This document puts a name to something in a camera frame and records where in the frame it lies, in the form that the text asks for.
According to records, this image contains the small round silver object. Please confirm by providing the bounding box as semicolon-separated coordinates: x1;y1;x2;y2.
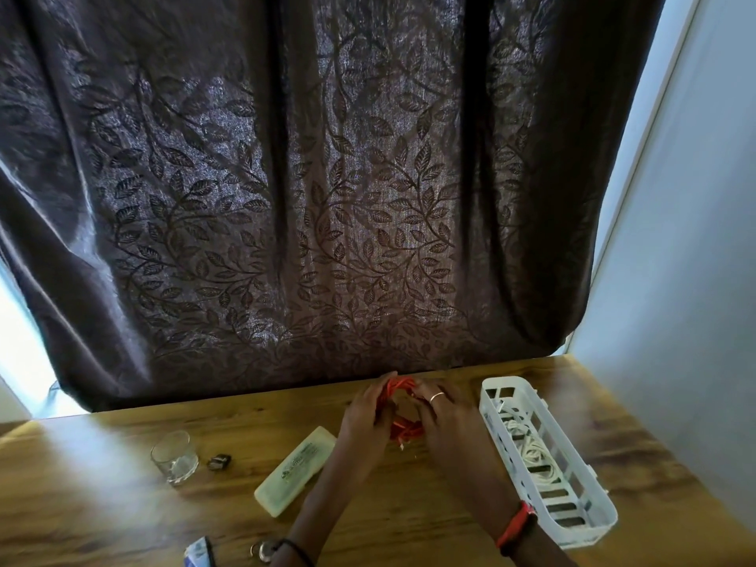
250;536;284;565

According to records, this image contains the white plastic slotted basket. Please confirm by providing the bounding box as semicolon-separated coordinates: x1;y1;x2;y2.
479;376;619;551

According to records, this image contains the pale green plastic case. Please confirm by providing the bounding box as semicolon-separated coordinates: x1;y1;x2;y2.
254;425;338;519

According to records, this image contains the black thread wristband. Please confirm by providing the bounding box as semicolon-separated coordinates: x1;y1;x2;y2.
274;538;317;567

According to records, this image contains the person's right hand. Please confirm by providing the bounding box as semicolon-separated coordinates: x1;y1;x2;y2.
407;380;515;517

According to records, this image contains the white and blue eraser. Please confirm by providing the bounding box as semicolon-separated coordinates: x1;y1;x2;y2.
183;535;215;567

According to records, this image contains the person's left forearm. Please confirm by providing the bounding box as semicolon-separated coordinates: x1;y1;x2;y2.
283;460;379;567

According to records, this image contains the black beaded bracelet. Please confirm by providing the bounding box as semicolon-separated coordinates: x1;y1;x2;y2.
502;513;539;559

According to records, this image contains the brown leaf-patterned curtain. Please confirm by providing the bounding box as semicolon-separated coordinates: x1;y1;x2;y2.
0;0;669;413

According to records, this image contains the red wristband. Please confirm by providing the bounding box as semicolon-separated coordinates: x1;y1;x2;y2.
495;500;537;547

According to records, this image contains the white cable with white plugs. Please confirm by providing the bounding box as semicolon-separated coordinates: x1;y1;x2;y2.
522;442;562;485

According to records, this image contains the clear drinking glass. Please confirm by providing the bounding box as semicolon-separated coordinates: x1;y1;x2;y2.
150;430;199;486

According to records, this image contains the person's left hand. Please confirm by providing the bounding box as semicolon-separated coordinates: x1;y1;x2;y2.
336;371;400;473

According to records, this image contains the red multi-head cable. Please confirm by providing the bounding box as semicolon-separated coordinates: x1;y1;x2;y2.
375;374;429;453

